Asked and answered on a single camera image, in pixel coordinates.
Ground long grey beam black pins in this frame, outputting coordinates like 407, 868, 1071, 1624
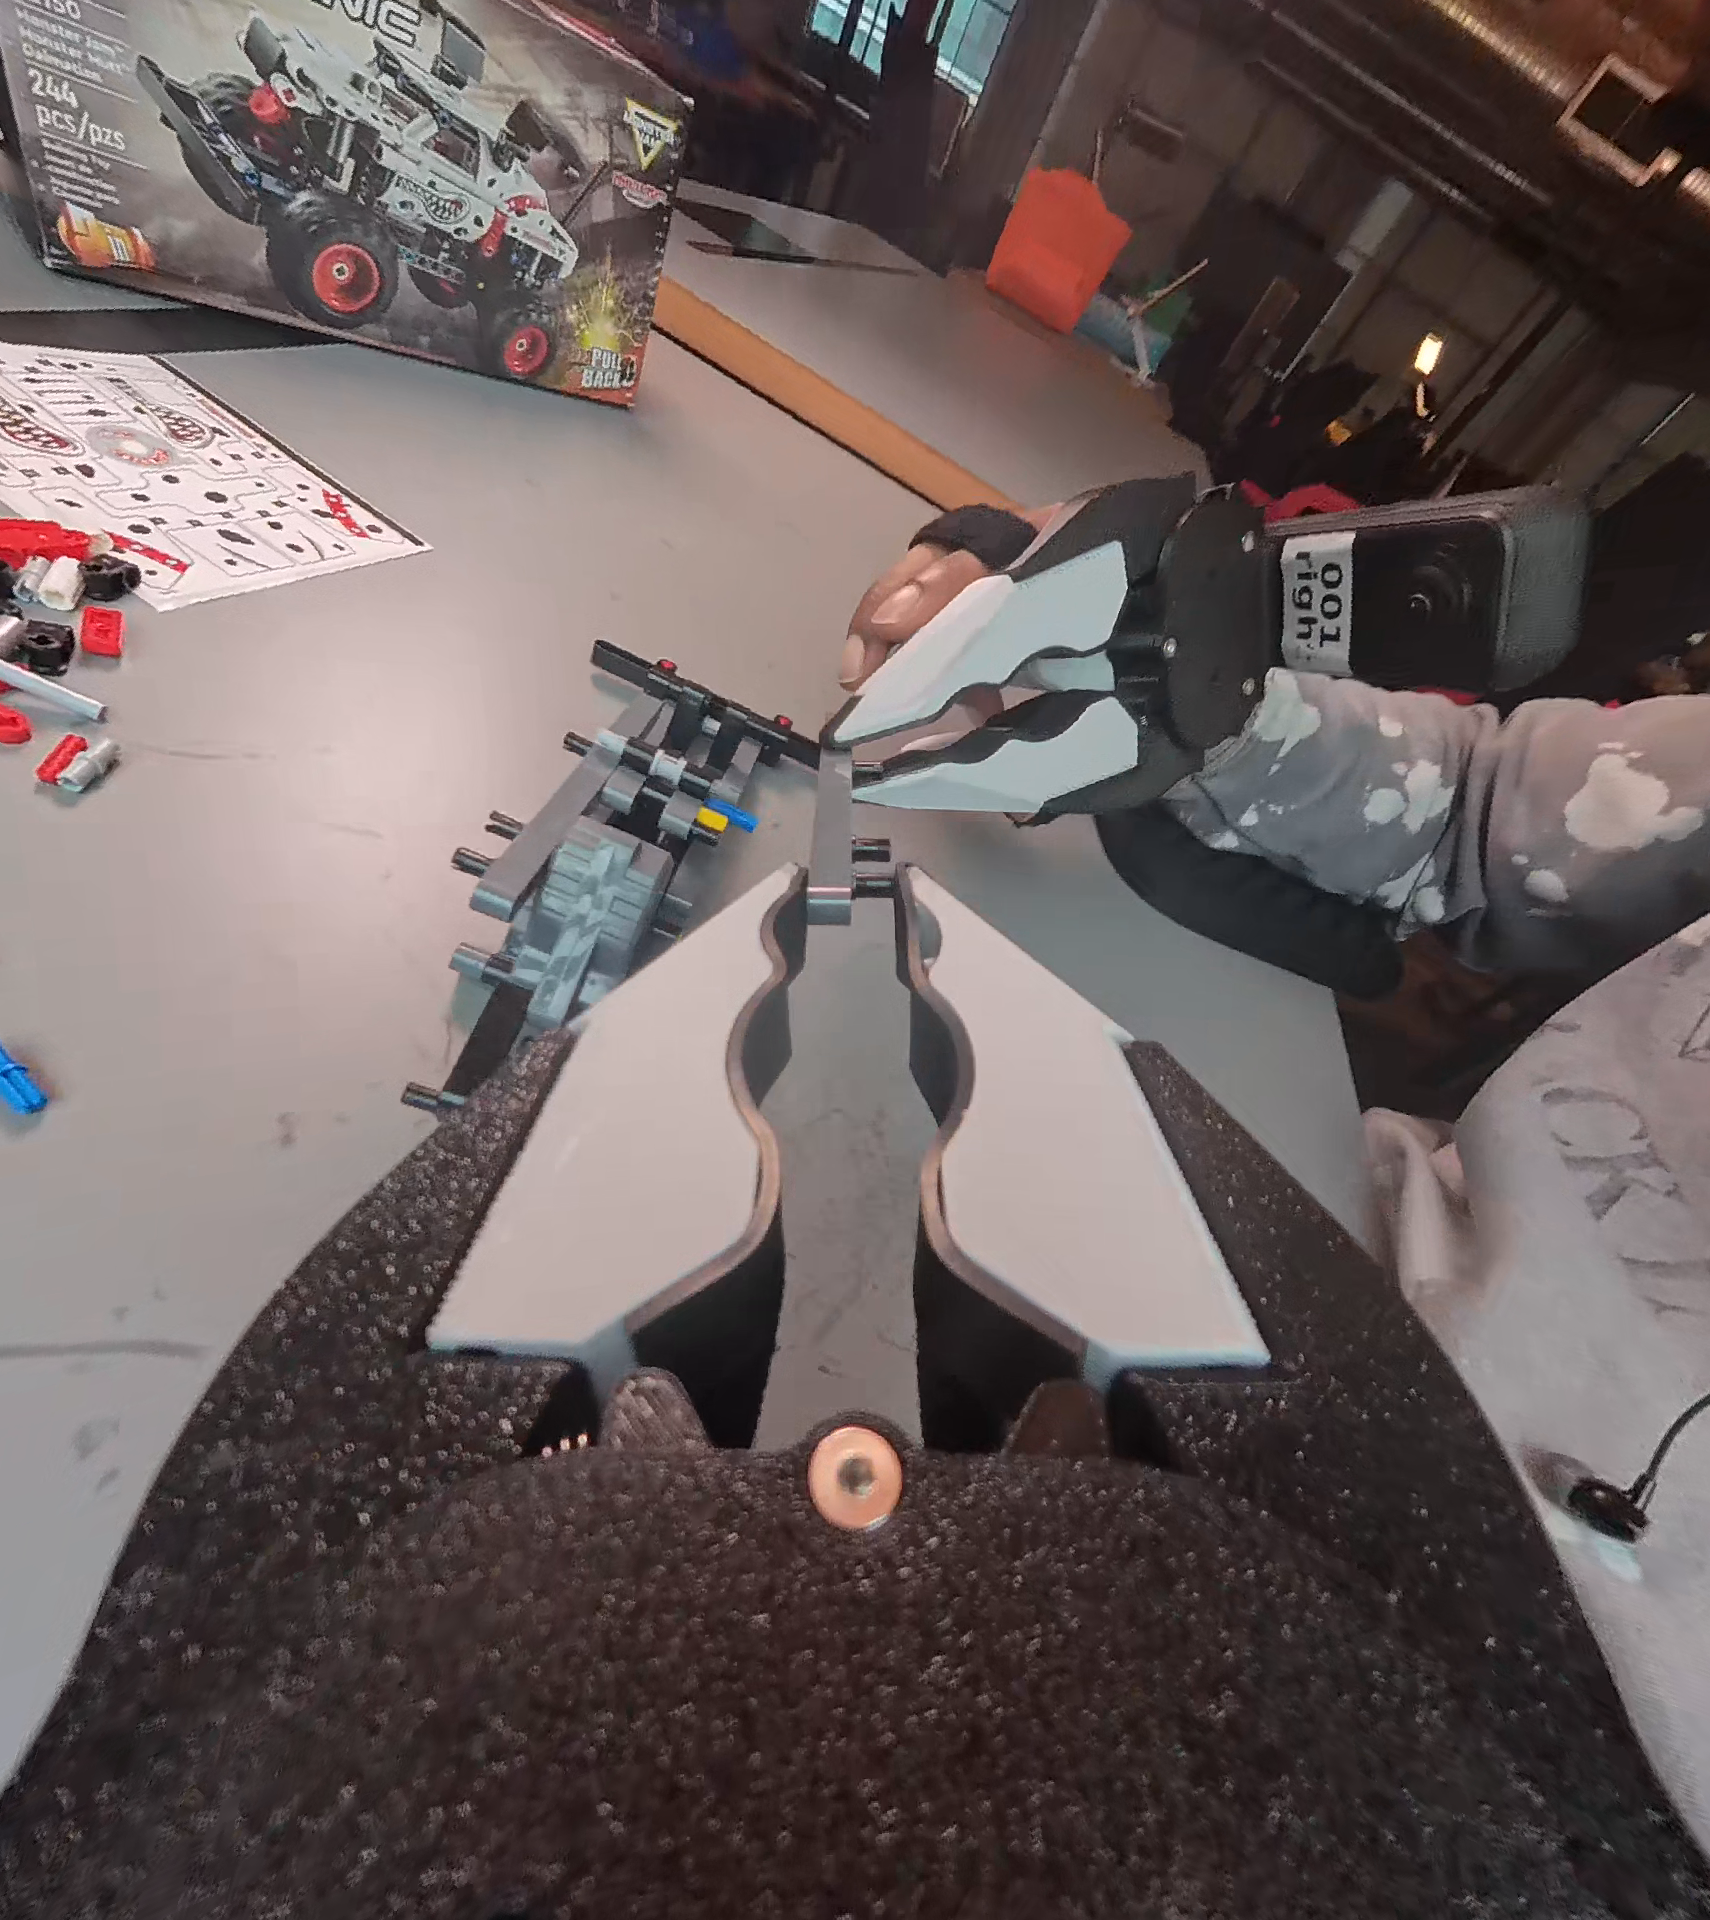
802, 731, 902, 930

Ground person's right forearm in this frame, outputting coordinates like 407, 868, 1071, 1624
1170, 666, 1710, 977

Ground toy truck set box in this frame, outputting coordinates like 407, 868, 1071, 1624
0, 0, 695, 408

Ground person's right hand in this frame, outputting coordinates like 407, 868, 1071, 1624
836, 504, 1063, 691

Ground orange container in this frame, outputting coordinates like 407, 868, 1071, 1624
983, 164, 1133, 319

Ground sticker sheet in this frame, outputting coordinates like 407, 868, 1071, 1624
0, 341, 432, 614

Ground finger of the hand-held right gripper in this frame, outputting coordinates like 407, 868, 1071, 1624
822, 540, 1133, 750
851, 690, 1145, 819

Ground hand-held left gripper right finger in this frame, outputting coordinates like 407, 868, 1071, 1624
891, 862, 1276, 1451

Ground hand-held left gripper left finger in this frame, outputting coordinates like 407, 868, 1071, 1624
423, 866, 812, 1451

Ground person's grey printed clothing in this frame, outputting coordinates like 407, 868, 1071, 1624
1363, 862, 1710, 1920

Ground thin black cable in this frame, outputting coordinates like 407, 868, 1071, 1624
1566, 1356, 1710, 1543

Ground toy truck chassis assembly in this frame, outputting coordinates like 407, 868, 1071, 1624
401, 636, 819, 1115

